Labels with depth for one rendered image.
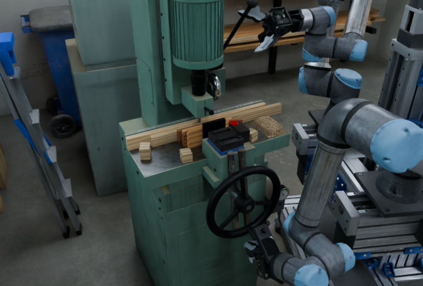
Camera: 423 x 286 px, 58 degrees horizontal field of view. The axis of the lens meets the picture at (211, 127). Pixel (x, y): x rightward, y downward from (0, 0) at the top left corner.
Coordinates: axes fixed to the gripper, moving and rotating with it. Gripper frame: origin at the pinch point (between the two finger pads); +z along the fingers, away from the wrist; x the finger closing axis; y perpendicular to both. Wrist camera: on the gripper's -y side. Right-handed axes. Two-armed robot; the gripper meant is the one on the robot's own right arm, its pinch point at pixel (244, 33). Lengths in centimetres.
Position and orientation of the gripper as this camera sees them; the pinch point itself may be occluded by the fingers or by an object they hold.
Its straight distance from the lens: 130.1
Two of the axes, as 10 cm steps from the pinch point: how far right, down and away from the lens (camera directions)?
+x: 3.4, 9.2, -2.1
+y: 3.2, -3.2, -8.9
